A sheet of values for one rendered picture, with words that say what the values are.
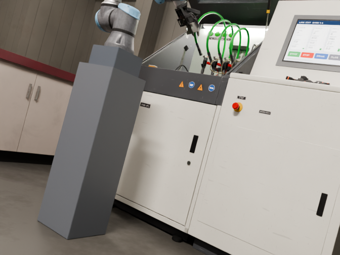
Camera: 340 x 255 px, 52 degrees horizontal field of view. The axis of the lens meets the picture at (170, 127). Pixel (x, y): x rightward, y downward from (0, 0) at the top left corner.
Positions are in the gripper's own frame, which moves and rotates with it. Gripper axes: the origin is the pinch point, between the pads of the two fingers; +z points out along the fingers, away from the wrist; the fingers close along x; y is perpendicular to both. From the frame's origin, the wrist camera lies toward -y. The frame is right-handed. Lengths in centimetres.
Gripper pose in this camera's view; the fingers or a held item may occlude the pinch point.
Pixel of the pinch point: (197, 34)
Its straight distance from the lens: 226.5
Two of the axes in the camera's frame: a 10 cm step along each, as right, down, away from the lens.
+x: 6.4, -0.6, -7.6
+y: -6.3, 5.2, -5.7
